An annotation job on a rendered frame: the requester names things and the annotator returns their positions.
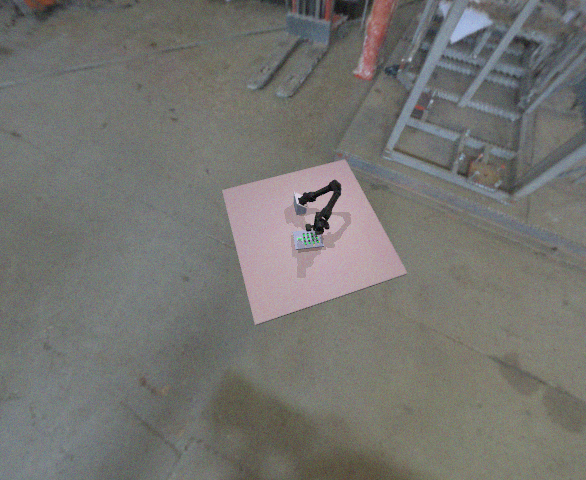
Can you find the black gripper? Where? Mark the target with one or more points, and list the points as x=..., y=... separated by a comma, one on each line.
x=309, y=226

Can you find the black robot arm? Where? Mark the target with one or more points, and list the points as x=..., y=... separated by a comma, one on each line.
x=326, y=212

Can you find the light blue switch panel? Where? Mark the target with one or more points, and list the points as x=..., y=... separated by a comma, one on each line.
x=307, y=239

